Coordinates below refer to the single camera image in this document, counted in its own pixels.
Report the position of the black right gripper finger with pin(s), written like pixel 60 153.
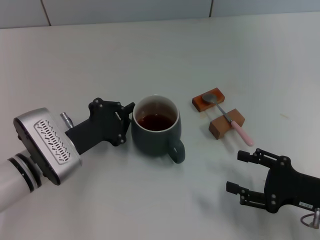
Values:
pixel 257 156
pixel 246 193

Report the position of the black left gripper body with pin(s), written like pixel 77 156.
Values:
pixel 97 127

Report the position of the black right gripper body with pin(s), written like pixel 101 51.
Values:
pixel 292 186

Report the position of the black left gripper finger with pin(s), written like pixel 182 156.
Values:
pixel 125 132
pixel 128 107

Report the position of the grey ceramic mug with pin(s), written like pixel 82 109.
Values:
pixel 155 140

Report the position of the dark brown coffee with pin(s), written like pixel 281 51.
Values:
pixel 156 122

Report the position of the light arched wooden block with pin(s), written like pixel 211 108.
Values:
pixel 220 126

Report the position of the reddish flat wooden block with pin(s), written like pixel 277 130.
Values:
pixel 200 103

